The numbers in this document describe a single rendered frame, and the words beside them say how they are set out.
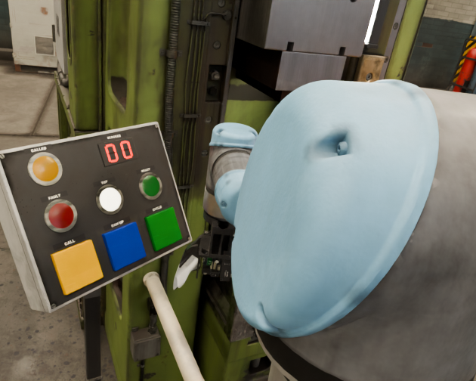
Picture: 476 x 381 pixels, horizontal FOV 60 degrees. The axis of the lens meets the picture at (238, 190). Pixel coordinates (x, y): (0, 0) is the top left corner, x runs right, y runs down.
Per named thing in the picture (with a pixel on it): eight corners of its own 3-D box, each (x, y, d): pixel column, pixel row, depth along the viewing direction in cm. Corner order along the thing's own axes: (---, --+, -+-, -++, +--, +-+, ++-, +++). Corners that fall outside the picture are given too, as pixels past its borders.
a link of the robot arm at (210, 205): (206, 177, 73) (251, 182, 74) (203, 199, 75) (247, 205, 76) (203, 196, 66) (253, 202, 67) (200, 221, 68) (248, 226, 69)
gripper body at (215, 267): (193, 281, 72) (200, 223, 67) (197, 252, 80) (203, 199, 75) (236, 286, 73) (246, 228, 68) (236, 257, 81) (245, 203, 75)
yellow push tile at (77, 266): (104, 277, 75) (92, 238, 74) (66, 296, 69) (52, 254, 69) (99, 276, 76) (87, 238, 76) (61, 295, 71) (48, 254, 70)
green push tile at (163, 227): (183, 238, 90) (173, 206, 89) (156, 251, 84) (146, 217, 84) (177, 238, 91) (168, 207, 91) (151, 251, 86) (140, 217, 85)
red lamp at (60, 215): (76, 229, 72) (75, 208, 70) (47, 232, 70) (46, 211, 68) (74, 220, 75) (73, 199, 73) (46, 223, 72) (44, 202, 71)
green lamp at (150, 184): (162, 197, 87) (164, 179, 85) (140, 199, 85) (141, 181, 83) (159, 190, 89) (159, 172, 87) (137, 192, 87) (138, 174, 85)
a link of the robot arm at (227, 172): (306, 184, 54) (285, 152, 63) (221, 178, 51) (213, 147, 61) (294, 234, 57) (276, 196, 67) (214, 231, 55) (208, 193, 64)
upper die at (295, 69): (338, 92, 111) (347, 56, 106) (275, 90, 102) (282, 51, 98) (264, 60, 143) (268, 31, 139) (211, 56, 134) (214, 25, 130)
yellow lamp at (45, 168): (61, 183, 71) (60, 160, 69) (32, 184, 69) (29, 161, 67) (60, 175, 73) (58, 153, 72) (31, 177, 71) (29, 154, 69)
